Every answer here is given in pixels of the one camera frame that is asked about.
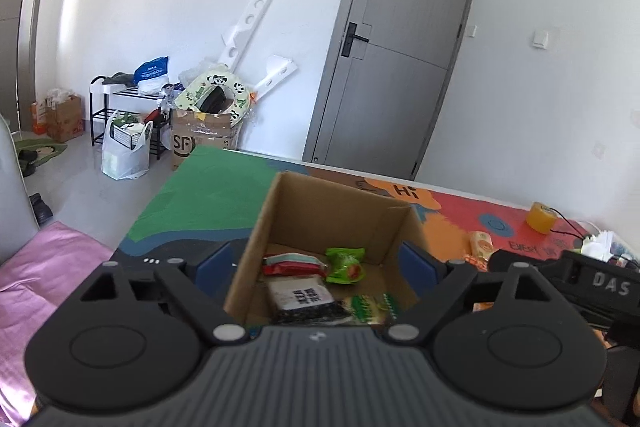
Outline green white cow packet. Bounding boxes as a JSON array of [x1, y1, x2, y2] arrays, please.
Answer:
[[347, 293, 401, 325]]

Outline red snack packet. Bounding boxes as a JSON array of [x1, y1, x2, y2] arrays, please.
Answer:
[[262, 253, 328, 277]]

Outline white plastic bag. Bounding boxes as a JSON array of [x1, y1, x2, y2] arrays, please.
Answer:
[[101, 109, 152, 180]]

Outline tall white perforated board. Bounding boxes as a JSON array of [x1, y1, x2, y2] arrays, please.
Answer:
[[218, 0, 275, 72]]

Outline green cartoon floor mat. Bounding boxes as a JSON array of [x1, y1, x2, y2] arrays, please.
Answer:
[[14, 137, 68, 168]]

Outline grey doorway frame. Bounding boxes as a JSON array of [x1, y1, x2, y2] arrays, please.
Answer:
[[0, 0, 61, 132]]

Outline pink blanket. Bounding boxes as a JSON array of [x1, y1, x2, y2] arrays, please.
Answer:
[[0, 221, 116, 427]]

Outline blue white bag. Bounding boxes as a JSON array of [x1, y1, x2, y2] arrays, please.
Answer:
[[133, 57, 169, 96]]

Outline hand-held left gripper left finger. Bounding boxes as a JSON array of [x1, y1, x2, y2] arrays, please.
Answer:
[[72, 241, 251, 349]]

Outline taped brown cardboard box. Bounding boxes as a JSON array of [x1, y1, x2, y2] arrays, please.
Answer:
[[171, 109, 241, 172]]

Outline yellow tape roll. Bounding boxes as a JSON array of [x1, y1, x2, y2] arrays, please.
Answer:
[[526, 202, 557, 235]]

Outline black slipper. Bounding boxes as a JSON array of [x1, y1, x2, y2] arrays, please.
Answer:
[[29, 193, 53, 226]]

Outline black snack packet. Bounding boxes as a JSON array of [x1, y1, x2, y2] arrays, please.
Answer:
[[266, 274, 353, 325]]

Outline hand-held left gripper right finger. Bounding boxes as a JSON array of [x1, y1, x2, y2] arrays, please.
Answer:
[[382, 241, 563, 349]]

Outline grey door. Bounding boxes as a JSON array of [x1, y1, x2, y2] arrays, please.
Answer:
[[302, 0, 483, 180]]

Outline black door handle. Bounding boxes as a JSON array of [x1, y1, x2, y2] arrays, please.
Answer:
[[340, 23, 371, 58]]

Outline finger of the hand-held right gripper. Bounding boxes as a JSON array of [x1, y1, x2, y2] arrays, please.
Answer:
[[487, 249, 566, 278]]

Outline black cable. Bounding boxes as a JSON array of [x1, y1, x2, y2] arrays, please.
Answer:
[[542, 206, 586, 239]]

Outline short white perforated board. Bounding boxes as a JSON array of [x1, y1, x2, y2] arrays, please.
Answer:
[[255, 54, 298, 100]]

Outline black shoe rack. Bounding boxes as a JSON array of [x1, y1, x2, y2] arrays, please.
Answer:
[[90, 76, 173, 160]]

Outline orange print cardboard box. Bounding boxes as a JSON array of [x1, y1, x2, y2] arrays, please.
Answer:
[[31, 94, 84, 144]]

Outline bright green snack packet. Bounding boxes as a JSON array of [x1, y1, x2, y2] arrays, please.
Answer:
[[325, 247, 366, 284]]

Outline green panda toilet seat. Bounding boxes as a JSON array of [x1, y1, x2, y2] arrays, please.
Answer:
[[175, 62, 252, 124]]

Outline orange rice cracker packet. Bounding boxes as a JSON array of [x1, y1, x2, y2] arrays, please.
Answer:
[[469, 231, 496, 265]]

